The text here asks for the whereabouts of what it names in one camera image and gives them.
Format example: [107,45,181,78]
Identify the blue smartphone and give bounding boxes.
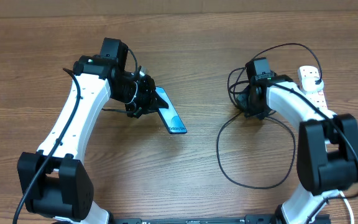
[156,86,187,134]

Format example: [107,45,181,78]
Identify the black charger cable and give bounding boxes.
[216,42,323,190]

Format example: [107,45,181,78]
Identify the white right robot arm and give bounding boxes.
[237,57,358,223]

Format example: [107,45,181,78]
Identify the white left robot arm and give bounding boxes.
[17,38,183,223]

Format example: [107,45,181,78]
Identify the white charger plug adapter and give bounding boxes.
[300,77,324,94]

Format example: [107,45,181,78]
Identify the white power strip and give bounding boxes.
[297,65,328,109]

